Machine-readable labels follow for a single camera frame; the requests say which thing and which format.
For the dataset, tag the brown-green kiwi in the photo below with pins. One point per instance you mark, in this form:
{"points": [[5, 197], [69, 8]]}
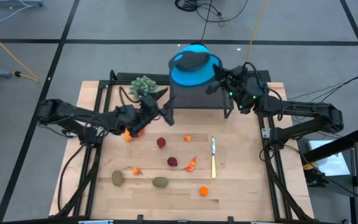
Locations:
{"points": [[160, 182], [117, 178]]}

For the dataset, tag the black mesh metal shelf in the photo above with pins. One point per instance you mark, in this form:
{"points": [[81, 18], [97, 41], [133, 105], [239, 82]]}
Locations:
{"points": [[197, 98]]}

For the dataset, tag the orange-red mango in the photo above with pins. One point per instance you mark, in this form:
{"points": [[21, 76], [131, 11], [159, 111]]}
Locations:
{"points": [[127, 136]]}

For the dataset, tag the green potted plant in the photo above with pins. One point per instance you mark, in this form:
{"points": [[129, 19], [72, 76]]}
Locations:
{"points": [[143, 85]]}

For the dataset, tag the black beam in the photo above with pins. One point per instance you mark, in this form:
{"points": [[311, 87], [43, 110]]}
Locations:
{"points": [[337, 144]]}

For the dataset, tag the orange tangerine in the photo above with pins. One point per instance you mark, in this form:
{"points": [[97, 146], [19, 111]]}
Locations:
{"points": [[203, 191]]}

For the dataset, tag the blue collapsible bowl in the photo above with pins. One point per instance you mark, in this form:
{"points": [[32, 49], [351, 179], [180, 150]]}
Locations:
{"points": [[194, 79]]}

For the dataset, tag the black metal table frame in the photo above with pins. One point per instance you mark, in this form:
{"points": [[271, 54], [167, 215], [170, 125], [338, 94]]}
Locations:
{"points": [[123, 76]]}

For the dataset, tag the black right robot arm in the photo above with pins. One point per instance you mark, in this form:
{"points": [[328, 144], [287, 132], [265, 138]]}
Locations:
{"points": [[306, 112]]}

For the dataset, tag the white box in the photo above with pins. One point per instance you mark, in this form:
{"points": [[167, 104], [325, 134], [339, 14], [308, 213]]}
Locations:
{"points": [[334, 165]]}

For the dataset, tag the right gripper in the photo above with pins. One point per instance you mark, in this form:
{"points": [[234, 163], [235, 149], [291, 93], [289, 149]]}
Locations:
{"points": [[236, 81]]}

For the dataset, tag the small orange pear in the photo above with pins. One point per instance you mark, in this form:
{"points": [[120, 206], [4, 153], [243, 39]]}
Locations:
{"points": [[135, 171], [187, 138], [193, 162], [190, 168]]}

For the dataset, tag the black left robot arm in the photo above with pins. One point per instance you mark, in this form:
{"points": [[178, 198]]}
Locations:
{"points": [[61, 110]]}

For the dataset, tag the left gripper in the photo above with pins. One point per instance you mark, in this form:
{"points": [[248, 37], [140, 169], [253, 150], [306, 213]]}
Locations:
{"points": [[135, 116]]}

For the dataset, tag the pale yellow banana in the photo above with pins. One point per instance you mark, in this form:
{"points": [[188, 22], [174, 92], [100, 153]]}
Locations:
{"points": [[213, 165]]}

